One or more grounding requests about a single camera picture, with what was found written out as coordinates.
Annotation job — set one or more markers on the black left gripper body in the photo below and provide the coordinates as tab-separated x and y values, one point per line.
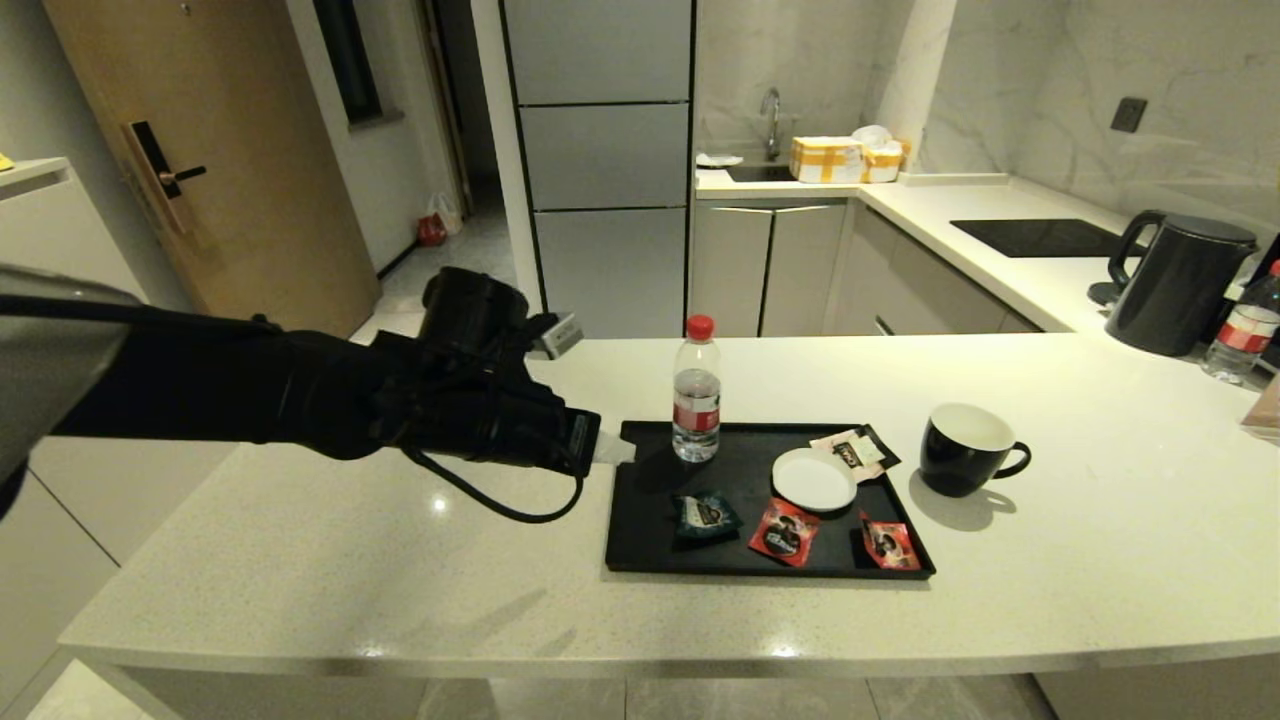
480	410

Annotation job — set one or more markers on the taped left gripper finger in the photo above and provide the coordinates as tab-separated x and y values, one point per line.
562	335
585	445

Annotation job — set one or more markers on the dark green snack packet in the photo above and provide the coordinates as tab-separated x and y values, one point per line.
708	516

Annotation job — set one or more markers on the black mug white inside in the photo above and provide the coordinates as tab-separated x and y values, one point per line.
960	455

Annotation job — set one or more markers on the red-capped water bottle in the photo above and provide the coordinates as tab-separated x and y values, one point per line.
697	410
1245	335

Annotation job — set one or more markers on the black electric kettle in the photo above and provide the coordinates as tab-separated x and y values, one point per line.
1180	290

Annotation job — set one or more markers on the red bag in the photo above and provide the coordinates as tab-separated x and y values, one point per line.
433	230

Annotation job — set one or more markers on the tall silver refrigerator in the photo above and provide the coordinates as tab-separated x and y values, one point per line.
600	170

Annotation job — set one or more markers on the black rectangular serving tray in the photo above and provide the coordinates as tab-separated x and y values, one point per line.
740	545

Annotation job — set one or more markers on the grey base cabinet doors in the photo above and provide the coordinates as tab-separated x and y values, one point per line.
765	270

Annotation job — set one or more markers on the red instant coffee packet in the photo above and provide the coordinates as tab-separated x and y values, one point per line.
890	543
785	533

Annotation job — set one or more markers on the white round saucer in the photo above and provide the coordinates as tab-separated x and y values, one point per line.
815	480

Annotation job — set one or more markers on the white cloth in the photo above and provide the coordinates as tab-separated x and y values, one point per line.
720	159

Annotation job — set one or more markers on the steel kitchen sink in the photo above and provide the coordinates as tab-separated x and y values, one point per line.
760	173

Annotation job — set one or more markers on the pink and black sachet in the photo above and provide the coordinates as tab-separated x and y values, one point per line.
860	452

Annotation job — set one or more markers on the chrome kitchen faucet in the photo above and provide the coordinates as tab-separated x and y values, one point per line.
773	120

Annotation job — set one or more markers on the wooden door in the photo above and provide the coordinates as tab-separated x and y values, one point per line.
250	200

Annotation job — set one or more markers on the yellow taped cardboard box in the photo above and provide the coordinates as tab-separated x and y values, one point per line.
825	160

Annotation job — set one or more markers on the dark narrow window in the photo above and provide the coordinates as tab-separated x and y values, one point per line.
350	55

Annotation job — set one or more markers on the grey counter drawer unit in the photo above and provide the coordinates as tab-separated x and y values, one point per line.
920	290

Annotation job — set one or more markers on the white tall cabinet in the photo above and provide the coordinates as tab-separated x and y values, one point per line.
80	560

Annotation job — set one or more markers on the black induction cooktop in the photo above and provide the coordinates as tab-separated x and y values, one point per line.
1045	238

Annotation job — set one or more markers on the pinkish brown carton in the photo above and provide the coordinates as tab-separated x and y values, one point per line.
1265	410

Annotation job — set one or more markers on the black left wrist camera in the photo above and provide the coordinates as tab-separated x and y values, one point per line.
470	305

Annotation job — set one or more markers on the dark wall socket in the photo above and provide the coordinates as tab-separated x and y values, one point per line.
1130	115

